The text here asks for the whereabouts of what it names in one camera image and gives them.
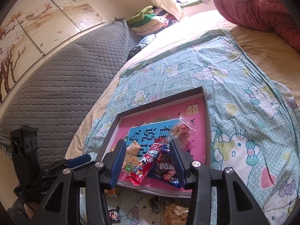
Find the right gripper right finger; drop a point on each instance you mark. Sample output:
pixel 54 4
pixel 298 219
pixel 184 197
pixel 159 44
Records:
pixel 193 176

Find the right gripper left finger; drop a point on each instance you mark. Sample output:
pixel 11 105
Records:
pixel 101 176

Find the blue Oreo-style cookie packet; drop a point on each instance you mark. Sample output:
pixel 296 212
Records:
pixel 163 169

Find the brown cracker clear packet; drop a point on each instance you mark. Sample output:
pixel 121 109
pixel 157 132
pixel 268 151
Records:
pixel 130 162

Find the red milk candy packet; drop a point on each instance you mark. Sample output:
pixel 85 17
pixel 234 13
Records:
pixel 146 162

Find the Snickers bar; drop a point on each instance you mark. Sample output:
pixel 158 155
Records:
pixel 114 215

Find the clear bag red snacks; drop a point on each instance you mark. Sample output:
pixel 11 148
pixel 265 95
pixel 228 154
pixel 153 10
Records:
pixel 183 130

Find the orange triangular snack packet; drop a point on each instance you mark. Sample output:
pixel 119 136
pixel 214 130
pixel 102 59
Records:
pixel 133 150

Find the yellow long snack packet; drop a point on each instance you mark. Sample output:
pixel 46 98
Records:
pixel 114 193

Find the golden pastry clear packet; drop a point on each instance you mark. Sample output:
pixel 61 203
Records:
pixel 175 215

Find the shallow dark cardboard box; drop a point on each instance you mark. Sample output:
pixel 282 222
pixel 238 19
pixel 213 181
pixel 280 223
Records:
pixel 148 185

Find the pink Chinese workbook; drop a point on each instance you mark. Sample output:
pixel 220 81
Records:
pixel 146 126

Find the dark wrapped candy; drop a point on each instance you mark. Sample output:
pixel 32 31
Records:
pixel 156 203

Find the Hello Kitty teal sheet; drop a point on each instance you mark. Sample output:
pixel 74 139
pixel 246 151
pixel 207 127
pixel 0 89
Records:
pixel 254 120

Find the grey quilted headboard cover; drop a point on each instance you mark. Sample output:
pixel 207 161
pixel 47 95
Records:
pixel 60 93

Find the beige bed sheet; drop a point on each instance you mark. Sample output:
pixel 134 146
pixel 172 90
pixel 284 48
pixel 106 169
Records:
pixel 270 52

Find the stack of folded clothes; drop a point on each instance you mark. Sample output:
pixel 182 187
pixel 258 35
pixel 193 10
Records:
pixel 150 20

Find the red quilted blanket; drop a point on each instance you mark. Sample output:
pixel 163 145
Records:
pixel 261 15

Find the blossom wall painting panels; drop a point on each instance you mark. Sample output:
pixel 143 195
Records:
pixel 34 31

